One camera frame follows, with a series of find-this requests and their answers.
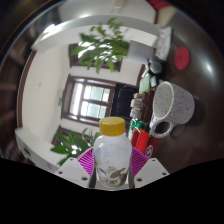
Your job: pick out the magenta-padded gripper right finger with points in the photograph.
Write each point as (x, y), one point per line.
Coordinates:
(150, 171)

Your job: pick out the large plant in white pot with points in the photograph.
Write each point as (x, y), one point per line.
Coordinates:
(103, 46)

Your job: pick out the white printed magazine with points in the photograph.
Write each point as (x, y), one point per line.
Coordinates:
(164, 43)

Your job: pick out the round grey object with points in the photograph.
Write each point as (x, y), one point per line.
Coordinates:
(155, 67)

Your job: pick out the red carpeted staircase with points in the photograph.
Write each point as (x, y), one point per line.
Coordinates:
(158, 4)

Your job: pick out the flat round red coaster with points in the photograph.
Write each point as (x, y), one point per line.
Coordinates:
(182, 58)

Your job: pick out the small plant in white pot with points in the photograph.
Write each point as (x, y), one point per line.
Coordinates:
(71, 145)

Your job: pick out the white speckled mug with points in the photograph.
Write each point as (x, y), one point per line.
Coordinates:
(173, 103)

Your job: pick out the dark wooden glazed door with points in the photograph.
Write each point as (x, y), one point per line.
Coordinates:
(90, 103)

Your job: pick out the tray of wrapped snacks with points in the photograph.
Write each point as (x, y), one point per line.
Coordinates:
(136, 105)

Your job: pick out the green booklet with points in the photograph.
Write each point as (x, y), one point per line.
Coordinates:
(145, 83)

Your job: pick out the round colourful sticker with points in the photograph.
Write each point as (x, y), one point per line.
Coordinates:
(149, 150)

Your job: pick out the yellow-capped clear drink bottle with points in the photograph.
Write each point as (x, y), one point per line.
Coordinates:
(112, 153)

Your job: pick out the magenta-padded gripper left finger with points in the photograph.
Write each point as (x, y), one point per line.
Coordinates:
(75, 171)

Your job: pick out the green package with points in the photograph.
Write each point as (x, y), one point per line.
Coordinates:
(136, 124)

